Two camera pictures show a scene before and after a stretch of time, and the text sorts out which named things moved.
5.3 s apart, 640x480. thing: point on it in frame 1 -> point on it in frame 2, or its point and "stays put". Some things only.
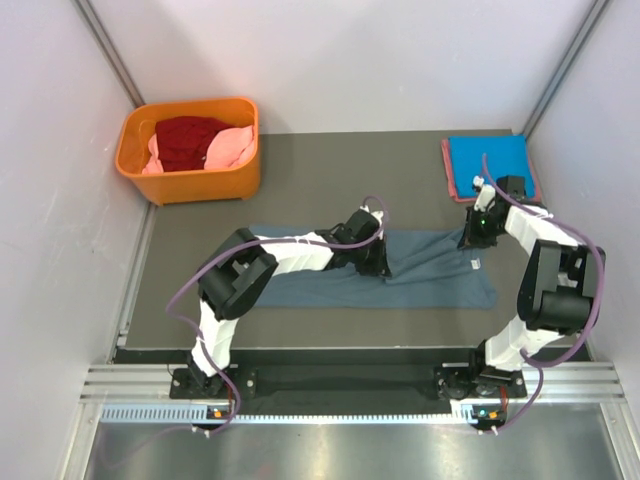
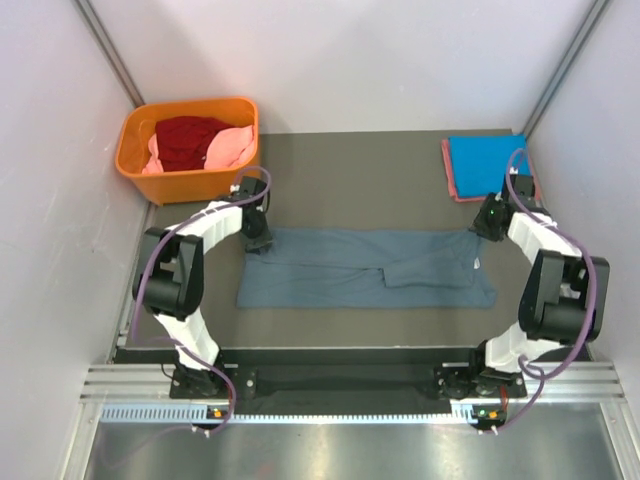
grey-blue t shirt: (427, 269) stays put
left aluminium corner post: (111, 53) stays put
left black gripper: (379, 266) -> (261, 241)
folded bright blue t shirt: (506, 156) stays put
